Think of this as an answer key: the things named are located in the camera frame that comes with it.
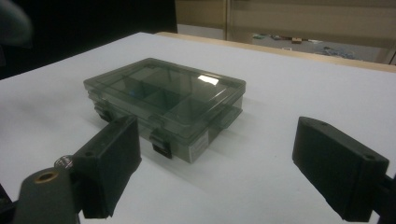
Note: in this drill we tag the white board sheet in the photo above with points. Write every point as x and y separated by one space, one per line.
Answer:
274 93

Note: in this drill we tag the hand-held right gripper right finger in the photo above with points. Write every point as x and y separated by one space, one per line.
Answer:
339 168

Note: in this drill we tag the beige wooden shelf unit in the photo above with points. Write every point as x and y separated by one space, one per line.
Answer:
299 18

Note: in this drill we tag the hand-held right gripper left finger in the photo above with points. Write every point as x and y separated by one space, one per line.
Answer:
106 161

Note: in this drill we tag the grey translucent plastic organizer box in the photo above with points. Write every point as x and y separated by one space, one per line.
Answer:
174 102

